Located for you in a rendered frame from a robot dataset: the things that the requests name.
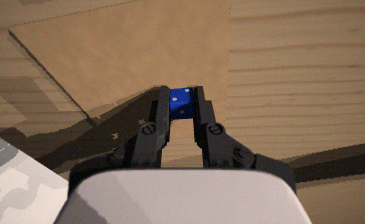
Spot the blue die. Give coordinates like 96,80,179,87
169,88,194,120

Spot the brown flat mat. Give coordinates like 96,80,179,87
8,0,231,145

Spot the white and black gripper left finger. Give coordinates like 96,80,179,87
67,86,171,197

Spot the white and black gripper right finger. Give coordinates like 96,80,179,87
193,86,297,196

